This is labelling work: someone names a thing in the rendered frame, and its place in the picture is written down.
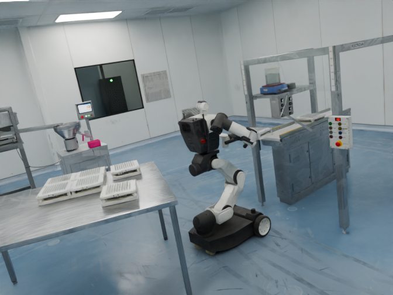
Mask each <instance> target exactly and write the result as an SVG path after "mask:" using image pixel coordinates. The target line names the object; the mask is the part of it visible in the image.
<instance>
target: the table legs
mask: <svg viewBox="0 0 393 295"><path fill-rule="evenodd" d="M169 210H170V216H171V222H172V225H173V231H174V236H175V241H176V245H177V251H178V256H179V260H180V265H181V271H182V276H183V280H184V286H185V291H186V295H192V290H191V284H190V280H189V274H188V269H187V263H186V259H185V253H184V248H183V244H182V239H181V233H180V227H179V223H178V218H177V212H176V208H175V205H174V206H171V207H169ZM158 216H159V219H160V224H161V230H162V233H163V238H164V240H167V239H168V238H167V232H166V226H165V223H164V217H163V212H162V209H160V210H158ZM1 253H2V256H3V259H4V262H5V264H6V268H7V270H8V273H9V277H10V278H11V282H12V283H13V284H16V283H17V282H18V281H17V277H16V274H15V271H14V268H13V265H12V262H11V259H10V256H9V253H8V251H3V252H1Z"/></svg>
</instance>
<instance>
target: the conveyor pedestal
mask: <svg viewBox="0 0 393 295"><path fill-rule="evenodd" d="M322 133H323V135H321V136H320V133H317V134H316V135H313V136H311V137H308V138H306V139H304V140H301V141H299V142H297V143H295V144H293V145H292V148H291V149H289V146H287V147H285V148H283V147H275V146H272V152H273V162H274V172H275V182H276V188H277V197H279V198H280V202H282V203H286V204H290V205H293V204H295V203H296V202H298V201H300V200H301V199H303V198H305V197H307V196H308V195H310V194H312V193H314V192H315V191H317V190H318V189H320V188H322V187H324V186H325V185H327V184H329V183H331V182H332V181H334V180H336V165H335V149H334V148H331V147H330V139H329V129H327V130H325V131H323V132H322ZM345 158H346V173H348V172H349V168H350V151H349V150H347V149H345Z"/></svg>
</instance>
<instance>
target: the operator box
mask: <svg viewBox="0 0 393 295"><path fill-rule="evenodd" d="M335 118H341V121H335ZM328 122H332V125H329V127H330V126H332V127H333V129H332V130H330V129H329V131H333V132H334V133H332V134H329V135H333V136H334V137H333V138H330V137H329V139H330V148H337V149H347V150H350V149H352V148H353V133H352V120H351V116H334V115H332V116H329V117H328ZM339 122H341V123H342V125H341V126H339V125H338V123H339ZM333 123H334V124H333ZM338 127H342V130H338ZM334 128H336V129H334ZM339 131H342V134H341V136H342V137H343V138H342V139H339V136H340V135H339ZM338 140H340V141H342V146H341V147H338V146H336V145H335V143H336V142H337V141H338ZM343 143H344V144H343Z"/></svg>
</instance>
